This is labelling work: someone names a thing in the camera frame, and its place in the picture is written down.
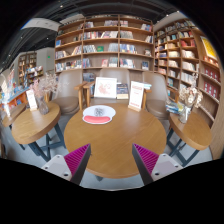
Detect orange display shelf with books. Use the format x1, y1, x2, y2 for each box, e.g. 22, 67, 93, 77
0, 69, 31, 114

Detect glass vase dried pink flowers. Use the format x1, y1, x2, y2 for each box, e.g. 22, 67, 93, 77
29, 73, 61, 115

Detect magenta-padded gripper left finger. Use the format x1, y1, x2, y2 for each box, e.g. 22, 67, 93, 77
41, 143, 92, 186

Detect blue magazine stack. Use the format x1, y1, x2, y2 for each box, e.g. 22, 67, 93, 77
165, 99, 184, 115

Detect small distant bookshelf unit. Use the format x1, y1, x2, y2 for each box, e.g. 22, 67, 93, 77
18, 51, 38, 83

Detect white orange sign wooden base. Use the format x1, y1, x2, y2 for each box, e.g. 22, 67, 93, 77
127, 80, 145, 113

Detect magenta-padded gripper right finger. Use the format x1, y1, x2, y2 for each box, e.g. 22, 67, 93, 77
131, 143, 184, 186

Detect glass vase dried pale flowers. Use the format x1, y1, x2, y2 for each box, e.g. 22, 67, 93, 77
178, 73, 204, 124

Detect white mouse pad red rest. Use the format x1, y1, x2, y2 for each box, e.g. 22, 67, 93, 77
81, 104, 117, 125

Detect beige upholstered wooden armchair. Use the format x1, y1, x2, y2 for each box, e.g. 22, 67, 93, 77
143, 71, 174, 121
49, 69, 88, 116
82, 67, 151, 108

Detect wide wooden bookshelf unit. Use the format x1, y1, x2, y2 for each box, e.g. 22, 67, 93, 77
54, 13, 155, 83

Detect white framed picture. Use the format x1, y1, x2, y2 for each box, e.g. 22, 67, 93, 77
93, 76, 118, 99

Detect small white table card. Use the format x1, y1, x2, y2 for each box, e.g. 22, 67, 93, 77
25, 89, 38, 112

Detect dark cover book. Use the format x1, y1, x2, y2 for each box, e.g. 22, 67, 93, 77
116, 83, 130, 100

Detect tall wooden bookshelf unit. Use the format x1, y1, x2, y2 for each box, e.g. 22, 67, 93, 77
153, 18, 224, 128

